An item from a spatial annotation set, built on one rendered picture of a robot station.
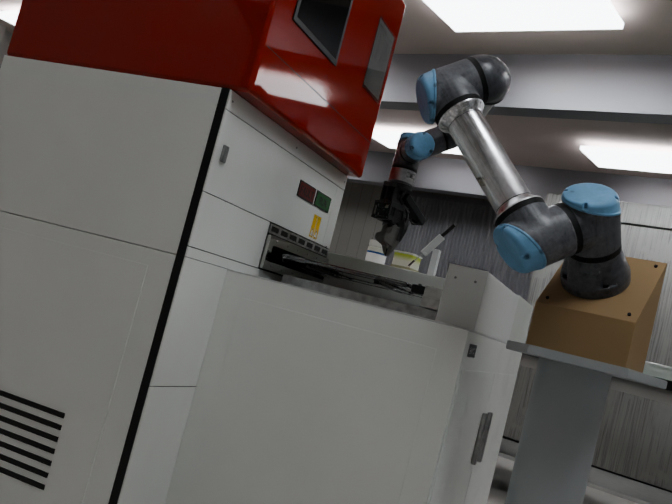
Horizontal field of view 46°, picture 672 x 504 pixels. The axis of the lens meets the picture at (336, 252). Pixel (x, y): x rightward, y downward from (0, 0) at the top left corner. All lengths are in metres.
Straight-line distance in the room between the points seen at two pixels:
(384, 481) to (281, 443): 0.26
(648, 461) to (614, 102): 2.65
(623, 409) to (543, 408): 4.74
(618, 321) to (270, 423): 0.82
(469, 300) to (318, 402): 0.42
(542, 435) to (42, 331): 1.18
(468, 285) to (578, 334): 0.27
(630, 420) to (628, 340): 4.77
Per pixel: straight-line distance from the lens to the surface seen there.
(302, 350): 1.87
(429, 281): 2.43
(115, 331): 1.89
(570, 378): 1.78
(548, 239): 1.67
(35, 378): 2.02
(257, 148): 2.01
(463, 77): 1.86
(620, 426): 6.53
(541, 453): 1.79
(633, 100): 5.88
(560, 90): 6.09
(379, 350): 1.81
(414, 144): 2.20
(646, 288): 1.84
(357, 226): 11.63
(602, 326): 1.77
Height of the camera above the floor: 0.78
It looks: 4 degrees up
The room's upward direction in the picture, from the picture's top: 14 degrees clockwise
